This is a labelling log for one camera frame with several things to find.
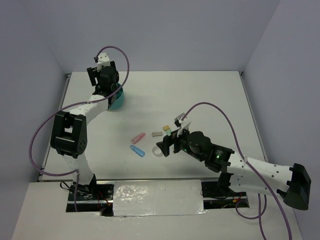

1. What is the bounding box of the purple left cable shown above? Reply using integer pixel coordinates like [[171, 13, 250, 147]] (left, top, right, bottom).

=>
[[29, 45, 130, 213]]

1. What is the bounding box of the teal round compartment organizer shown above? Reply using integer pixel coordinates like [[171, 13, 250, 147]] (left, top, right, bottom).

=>
[[108, 83, 125, 111]]

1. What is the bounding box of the purple cable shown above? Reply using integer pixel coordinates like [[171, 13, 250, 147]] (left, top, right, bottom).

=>
[[181, 101, 293, 240], [29, 45, 130, 213]]

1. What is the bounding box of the blue highlighter pen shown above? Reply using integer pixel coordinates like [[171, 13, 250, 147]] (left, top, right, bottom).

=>
[[130, 145, 145, 157]]

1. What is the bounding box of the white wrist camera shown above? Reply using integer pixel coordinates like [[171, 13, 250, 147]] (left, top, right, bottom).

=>
[[94, 52, 111, 72], [174, 112, 191, 137]]

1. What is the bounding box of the clear tape roll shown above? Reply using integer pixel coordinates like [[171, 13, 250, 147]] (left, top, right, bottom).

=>
[[152, 146, 163, 157]]

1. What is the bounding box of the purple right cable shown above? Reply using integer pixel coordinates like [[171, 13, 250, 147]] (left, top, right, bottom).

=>
[[181, 101, 293, 240]]

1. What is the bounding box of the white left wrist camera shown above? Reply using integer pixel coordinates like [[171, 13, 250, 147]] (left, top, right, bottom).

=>
[[94, 52, 111, 72]]

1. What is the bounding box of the silver foil sheet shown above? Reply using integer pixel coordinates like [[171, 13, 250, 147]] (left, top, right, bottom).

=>
[[112, 179, 206, 217]]

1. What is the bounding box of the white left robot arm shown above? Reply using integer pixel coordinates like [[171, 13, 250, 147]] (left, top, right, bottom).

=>
[[50, 60, 123, 200]]

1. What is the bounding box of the yellow small eraser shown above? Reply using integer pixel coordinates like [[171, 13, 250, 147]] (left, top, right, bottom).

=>
[[162, 125, 170, 131]]

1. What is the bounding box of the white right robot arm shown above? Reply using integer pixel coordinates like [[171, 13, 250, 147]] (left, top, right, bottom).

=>
[[156, 129, 312, 211]]

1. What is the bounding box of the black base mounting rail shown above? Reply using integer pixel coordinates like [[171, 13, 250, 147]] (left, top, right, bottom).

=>
[[60, 179, 249, 217]]

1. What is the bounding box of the pink highlighter pen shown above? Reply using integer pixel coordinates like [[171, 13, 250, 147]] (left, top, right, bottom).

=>
[[131, 132, 146, 145]]

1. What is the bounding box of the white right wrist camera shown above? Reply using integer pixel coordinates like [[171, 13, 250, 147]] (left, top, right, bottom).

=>
[[174, 112, 191, 137]]

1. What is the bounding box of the grey rectangular eraser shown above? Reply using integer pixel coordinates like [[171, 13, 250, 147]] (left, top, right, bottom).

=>
[[151, 131, 163, 137]]

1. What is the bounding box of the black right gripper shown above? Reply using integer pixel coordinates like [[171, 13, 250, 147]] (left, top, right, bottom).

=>
[[156, 124, 205, 162]]

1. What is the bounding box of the green highlighter pen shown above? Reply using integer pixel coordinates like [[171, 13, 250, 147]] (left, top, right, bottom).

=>
[[166, 128, 172, 136]]

